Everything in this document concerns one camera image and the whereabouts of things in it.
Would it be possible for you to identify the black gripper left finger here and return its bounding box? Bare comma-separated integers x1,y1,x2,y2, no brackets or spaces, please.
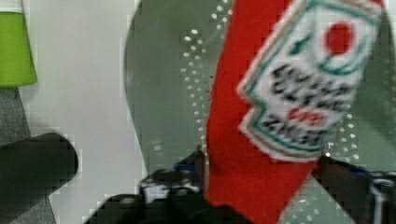
139,150,205,203

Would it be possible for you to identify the black cylinder cup lower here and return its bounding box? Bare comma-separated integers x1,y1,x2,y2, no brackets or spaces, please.
0,133,78,224

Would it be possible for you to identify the green bottle white cap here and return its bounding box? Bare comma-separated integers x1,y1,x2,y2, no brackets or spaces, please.
0,0,37,88

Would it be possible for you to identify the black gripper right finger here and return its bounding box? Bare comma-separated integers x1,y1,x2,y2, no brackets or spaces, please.
312,156,396,224

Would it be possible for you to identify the red ketchup bottle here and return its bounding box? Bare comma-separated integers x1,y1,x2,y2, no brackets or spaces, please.
206,0,384,224

